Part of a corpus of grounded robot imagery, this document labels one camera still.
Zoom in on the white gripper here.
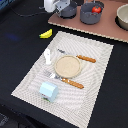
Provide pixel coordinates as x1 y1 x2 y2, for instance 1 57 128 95
44 0 70 13

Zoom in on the grey toy pan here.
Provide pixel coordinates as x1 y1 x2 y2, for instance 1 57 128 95
58 1 77 18

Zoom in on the yellow toy banana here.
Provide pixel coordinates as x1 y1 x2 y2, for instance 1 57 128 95
39 29 52 39

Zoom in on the red toy tomato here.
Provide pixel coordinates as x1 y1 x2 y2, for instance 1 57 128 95
92 6 101 14

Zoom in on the white toy bottle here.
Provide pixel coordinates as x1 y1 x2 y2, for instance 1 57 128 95
44 48 51 65

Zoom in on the light blue milk carton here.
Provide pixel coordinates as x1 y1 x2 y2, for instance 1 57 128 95
39 82 58 102

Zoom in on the grey pot on stove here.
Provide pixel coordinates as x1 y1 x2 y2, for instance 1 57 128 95
80 0 103 24

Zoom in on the pink toy stove board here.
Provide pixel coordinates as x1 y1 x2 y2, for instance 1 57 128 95
48 0 128 43

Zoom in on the beige wooden plate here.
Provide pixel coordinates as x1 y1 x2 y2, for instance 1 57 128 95
54 55 81 78

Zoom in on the beige bowl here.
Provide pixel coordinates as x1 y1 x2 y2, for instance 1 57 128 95
117 4 128 30

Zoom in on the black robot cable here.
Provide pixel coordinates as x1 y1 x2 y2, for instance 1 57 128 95
6 4 51 18

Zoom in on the wooden handled toy knife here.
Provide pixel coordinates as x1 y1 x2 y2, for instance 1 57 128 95
57 49 96 63

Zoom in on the wooden handled toy fork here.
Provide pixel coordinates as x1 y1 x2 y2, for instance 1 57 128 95
44 70 84 89

